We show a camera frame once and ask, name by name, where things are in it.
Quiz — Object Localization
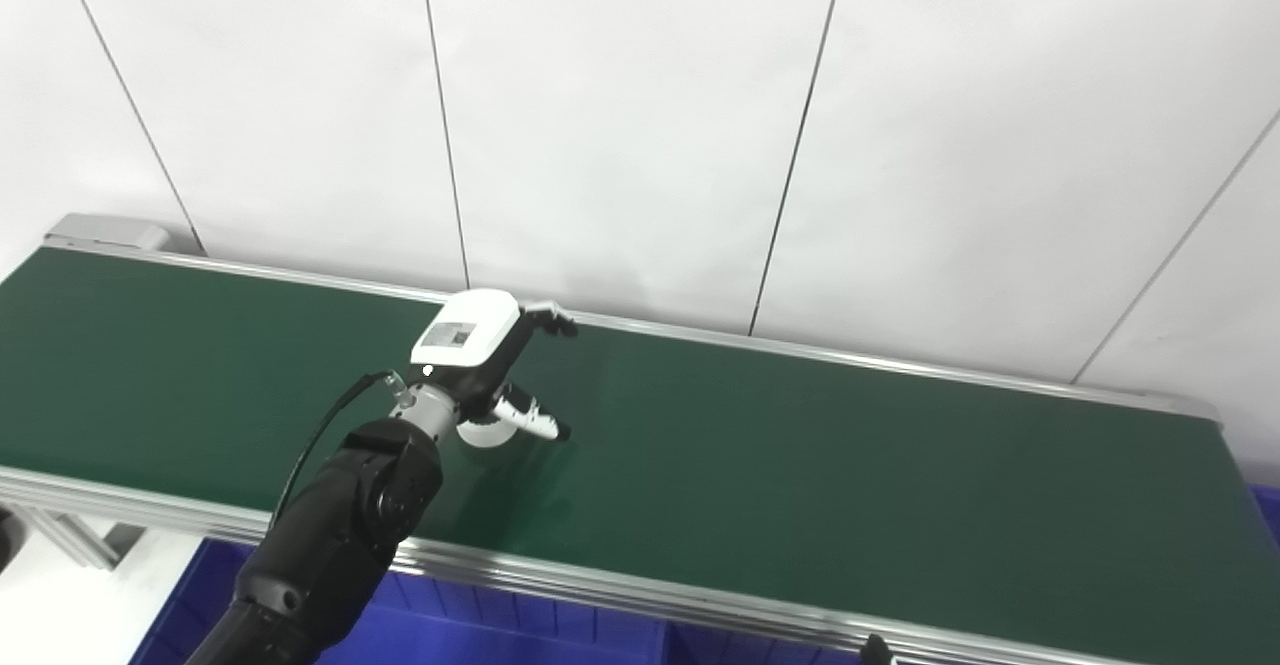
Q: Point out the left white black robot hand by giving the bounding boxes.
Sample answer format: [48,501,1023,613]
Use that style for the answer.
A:
[410,288,579,443]

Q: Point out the white plastic ring part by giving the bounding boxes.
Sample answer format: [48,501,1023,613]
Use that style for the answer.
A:
[456,415,517,450]

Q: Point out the blue bin with black part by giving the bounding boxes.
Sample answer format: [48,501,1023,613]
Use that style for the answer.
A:
[665,620,871,665]

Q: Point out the green conveyor belt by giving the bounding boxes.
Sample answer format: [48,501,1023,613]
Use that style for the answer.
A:
[0,213,1280,665]
[0,248,1280,658]

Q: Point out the blue bin with white rings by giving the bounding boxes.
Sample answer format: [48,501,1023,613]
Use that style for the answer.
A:
[130,538,669,665]

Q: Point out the long blue plastic bin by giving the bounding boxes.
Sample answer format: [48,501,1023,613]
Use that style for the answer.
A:
[1250,485,1280,548]

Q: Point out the grey conveyor support leg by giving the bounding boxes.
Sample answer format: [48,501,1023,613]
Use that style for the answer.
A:
[0,503,146,571]

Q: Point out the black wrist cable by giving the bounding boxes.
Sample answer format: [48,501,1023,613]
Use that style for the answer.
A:
[268,371,409,536]

